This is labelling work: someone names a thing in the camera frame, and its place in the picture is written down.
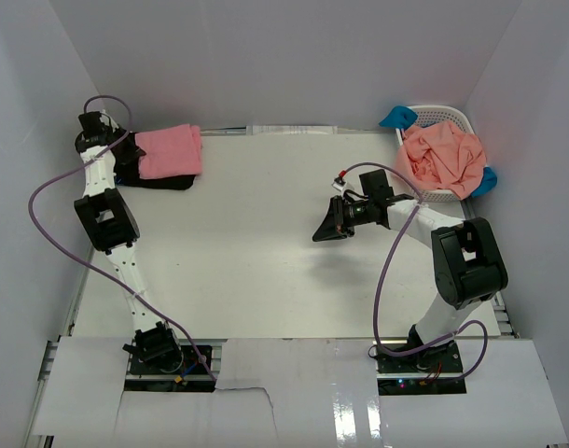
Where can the white paper sheets at back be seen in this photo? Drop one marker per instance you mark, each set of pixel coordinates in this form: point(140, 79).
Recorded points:
point(253, 130)

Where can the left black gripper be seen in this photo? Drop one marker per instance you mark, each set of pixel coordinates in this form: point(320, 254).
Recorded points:
point(115, 131)

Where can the pink t shirt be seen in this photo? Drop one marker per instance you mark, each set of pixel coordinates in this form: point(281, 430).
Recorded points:
point(170, 152)

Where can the black t shirt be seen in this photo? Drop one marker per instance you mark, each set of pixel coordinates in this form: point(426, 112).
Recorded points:
point(175, 182)

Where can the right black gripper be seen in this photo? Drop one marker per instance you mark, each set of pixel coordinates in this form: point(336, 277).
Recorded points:
point(333, 227)

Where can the blue t shirt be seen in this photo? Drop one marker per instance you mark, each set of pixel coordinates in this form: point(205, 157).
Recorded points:
point(400, 118)

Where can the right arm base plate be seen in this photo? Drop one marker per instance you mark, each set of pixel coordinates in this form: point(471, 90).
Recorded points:
point(430, 373)

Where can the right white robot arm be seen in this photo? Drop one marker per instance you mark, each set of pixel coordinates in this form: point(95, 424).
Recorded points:
point(468, 268)

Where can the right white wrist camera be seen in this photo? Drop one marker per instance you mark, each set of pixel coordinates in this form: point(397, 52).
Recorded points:
point(340, 185)

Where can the salmon orange t shirt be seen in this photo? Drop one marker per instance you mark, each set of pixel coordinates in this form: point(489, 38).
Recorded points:
point(442, 156)

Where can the white perforated laundry basket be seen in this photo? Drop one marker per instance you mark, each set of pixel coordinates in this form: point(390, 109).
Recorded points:
point(427, 115)

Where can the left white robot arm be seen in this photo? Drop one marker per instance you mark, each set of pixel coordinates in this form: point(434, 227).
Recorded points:
point(113, 231)

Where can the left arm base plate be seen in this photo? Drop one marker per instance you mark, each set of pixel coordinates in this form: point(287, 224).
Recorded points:
point(158, 362)

